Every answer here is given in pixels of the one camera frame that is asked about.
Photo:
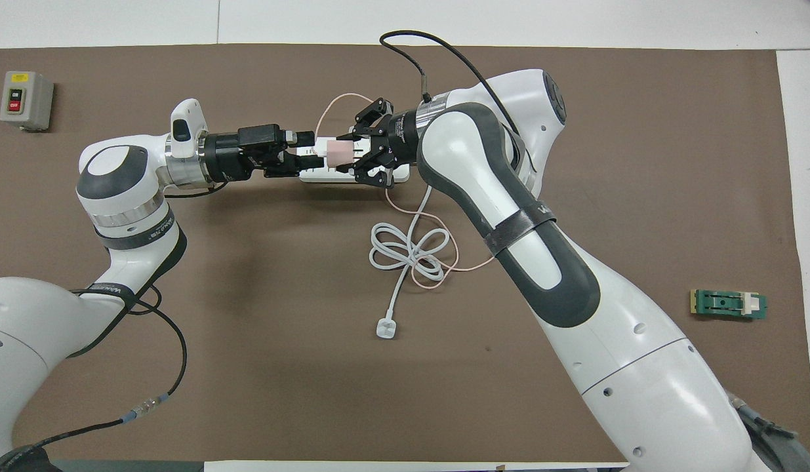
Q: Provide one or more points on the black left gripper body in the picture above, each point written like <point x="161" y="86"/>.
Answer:
<point x="231" y="157"/>

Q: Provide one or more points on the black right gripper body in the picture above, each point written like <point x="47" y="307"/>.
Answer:
<point x="399" y="137"/>

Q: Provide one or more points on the pink charger plug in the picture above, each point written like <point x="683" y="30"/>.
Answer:
<point x="339" y="154"/>

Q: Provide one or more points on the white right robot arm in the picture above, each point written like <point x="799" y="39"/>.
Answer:
<point x="575" y="275"/>

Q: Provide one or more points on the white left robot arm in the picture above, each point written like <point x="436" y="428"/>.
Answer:
<point x="116" y="177"/>

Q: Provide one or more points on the white power strip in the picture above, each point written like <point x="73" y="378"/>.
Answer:
<point x="332" y="176"/>

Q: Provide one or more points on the grey on-off button box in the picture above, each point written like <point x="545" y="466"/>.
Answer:
<point x="40" y="98"/>

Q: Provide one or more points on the brown table mat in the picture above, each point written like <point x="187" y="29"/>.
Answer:
<point x="313" y="393"/>

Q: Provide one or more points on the green knife switch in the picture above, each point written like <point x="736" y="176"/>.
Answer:
<point x="723" y="303"/>

